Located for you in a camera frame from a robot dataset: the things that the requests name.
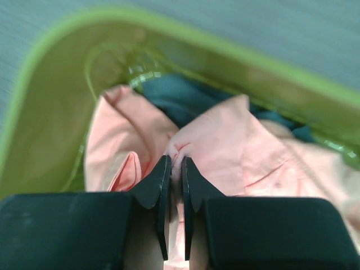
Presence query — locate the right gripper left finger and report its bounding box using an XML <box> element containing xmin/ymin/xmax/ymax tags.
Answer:
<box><xmin>1</xmin><ymin>156</ymin><xmax>171</xmax><ymax>269</ymax></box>

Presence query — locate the salmon pink t shirt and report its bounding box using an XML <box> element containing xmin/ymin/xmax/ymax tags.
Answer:
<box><xmin>84</xmin><ymin>85</ymin><xmax>360</xmax><ymax>270</ymax></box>

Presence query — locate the olive green plastic bin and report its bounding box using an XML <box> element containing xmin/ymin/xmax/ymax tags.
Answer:
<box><xmin>1</xmin><ymin>7</ymin><xmax>359</xmax><ymax>197</ymax></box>

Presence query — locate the blue grey t shirt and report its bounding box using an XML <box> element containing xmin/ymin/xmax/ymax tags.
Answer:
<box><xmin>142</xmin><ymin>74</ymin><xmax>315</xmax><ymax>143</ymax></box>

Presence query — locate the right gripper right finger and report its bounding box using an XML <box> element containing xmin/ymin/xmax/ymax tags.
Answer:
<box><xmin>181</xmin><ymin>157</ymin><xmax>359</xmax><ymax>269</ymax></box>

